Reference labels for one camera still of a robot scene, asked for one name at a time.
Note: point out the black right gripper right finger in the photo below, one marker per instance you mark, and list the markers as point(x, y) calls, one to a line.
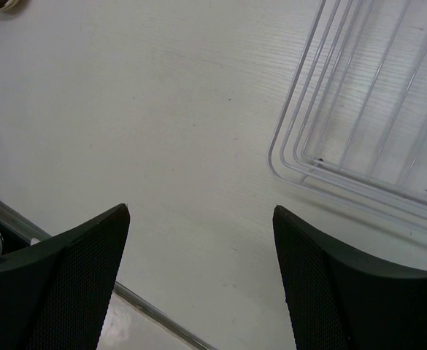
point(339, 297)

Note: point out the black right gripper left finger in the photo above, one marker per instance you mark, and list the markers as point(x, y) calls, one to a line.
point(56, 284)

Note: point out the aluminium frame rail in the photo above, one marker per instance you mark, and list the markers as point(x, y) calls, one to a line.
point(89, 270)

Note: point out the white wire dish rack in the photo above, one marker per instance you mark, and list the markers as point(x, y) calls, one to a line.
point(353, 126)

